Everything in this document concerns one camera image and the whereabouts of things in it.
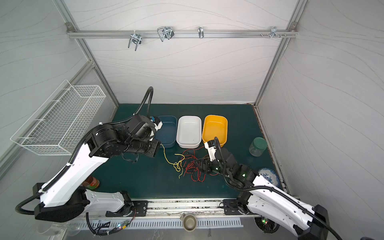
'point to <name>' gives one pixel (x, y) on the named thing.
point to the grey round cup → (189, 222)
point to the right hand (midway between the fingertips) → (200, 156)
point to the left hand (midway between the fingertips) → (161, 144)
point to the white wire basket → (48, 131)
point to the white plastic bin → (189, 132)
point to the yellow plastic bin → (215, 126)
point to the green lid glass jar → (258, 144)
